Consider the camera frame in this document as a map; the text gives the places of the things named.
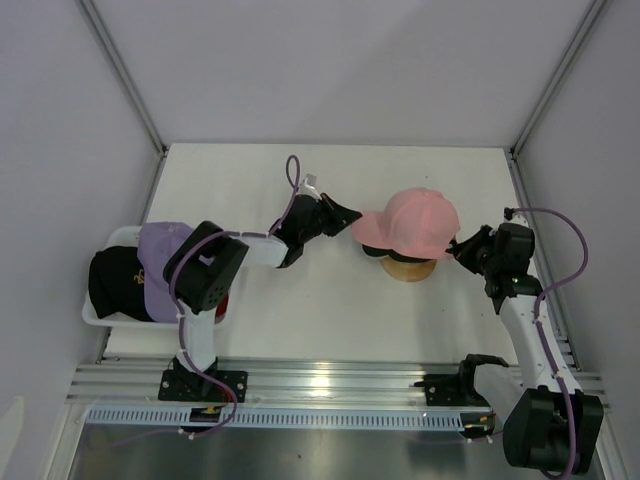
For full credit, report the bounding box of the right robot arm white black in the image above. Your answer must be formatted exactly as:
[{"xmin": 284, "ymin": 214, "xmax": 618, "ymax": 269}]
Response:
[{"xmin": 447, "ymin": 222, "xmax": 604, "ymax": 479}]

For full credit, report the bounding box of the red baseball cap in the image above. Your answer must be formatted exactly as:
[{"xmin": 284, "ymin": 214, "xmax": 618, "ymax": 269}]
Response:
[{"xmin": 214, "ymin": 295, "xmax": 229, "ymax": 325}]

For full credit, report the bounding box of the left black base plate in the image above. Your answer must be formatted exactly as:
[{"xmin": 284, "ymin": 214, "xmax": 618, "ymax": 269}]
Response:
[{"xmin": 157, "ymin": 370, "xmax": 249, "ymax": 403}]

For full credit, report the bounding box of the wooden hat stand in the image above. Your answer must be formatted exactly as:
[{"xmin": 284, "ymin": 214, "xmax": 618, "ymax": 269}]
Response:
[{"xmin": 380, "ymin": 257, "xmax": 437, "ymax": 283}]

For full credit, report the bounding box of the white slotted cable duct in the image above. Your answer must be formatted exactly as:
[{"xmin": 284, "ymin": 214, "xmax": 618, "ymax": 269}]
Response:
[{"xmin": 86, "ymin": 406, "xmax": 464, "ymax": 432}]

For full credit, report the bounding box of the black baseball cap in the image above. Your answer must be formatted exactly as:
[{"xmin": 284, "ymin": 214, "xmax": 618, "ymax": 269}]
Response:
[{"xmin": 88, "ymin": 246, "xmax": 152, "ymax": 322}]

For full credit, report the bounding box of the aluminium frame post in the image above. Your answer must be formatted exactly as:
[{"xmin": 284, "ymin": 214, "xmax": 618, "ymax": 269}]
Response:
[
  {"xmin": 509, "ymin": 0, "xmax": 612, "ymax": 160},
  {"xmin": 75, "ymin": 0, "xmax": 167, "ymax": 156}
]

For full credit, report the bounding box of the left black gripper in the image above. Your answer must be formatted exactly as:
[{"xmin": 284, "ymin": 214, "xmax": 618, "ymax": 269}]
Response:
[{"xmin": 300, "ymin": 194, "xmax": 360, "ymax": 245}]

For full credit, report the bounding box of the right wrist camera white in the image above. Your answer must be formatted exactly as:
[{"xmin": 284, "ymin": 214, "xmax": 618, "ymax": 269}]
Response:
[{"xmin": 503, "ymin": 207, "xmax": 528, "ymax": 226}]

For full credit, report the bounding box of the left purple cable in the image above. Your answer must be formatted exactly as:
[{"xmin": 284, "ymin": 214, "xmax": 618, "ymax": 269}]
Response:
[{"xmin": 109, "ymin": 155, "xmax": 304, "ymax": 447}]

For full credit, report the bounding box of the dark green baseball cap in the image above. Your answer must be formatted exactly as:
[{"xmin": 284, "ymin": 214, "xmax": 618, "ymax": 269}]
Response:
[{"xmin": 361, "ymin": 245, "xmax": 453, "ymax": 264}]

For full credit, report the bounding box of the left aluminium frame post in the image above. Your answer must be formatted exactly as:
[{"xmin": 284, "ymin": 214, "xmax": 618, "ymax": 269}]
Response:
[{"xmin": 75, "ymin": 0, "xmax": 167, "ymax": 156}]

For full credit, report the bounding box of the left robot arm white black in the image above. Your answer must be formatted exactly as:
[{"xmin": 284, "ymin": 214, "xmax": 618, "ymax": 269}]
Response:
[{"xmin": 163, "ymin": 193, "xmax": 362, "ymax": 401}]

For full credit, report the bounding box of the aluminium mounting rail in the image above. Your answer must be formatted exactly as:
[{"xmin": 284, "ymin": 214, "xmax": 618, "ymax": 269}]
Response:
[{"xmin": 65, "ymin": 354, "xmax": 611, "ymax": 416}]

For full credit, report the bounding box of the right aluminium frame post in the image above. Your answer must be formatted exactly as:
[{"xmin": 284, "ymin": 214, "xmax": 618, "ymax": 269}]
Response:
[{"xmin": 509, "ymin": 0, "xmax": 612, "ymax": 160}]

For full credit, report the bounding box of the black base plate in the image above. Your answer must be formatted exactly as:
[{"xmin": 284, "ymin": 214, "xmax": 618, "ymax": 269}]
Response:
[
  {"xmin": 157, "ymin": 370, "xmax": 249, "ymax": 403},
  {"xmin": 413, "ymin": 374, "xmax": 471, "ymax": 407}
]

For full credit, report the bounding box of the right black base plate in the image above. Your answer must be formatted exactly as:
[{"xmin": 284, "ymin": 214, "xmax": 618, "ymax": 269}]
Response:
[{"xmin": 413, "ymin": 374, "xmax": 471, "ymax": 407}]

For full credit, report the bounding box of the pink baseball cap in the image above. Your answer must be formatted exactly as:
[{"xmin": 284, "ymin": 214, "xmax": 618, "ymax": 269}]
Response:
[{"xmin": 351, "ymin": 187, "xmax": 460, "ymax": 258}]

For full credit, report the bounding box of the lavender baseball cap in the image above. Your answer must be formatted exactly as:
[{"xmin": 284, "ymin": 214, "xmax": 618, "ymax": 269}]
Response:
[{"xmin": 137, "ymin": 222, "xmax": 193, "ymax": 324}]

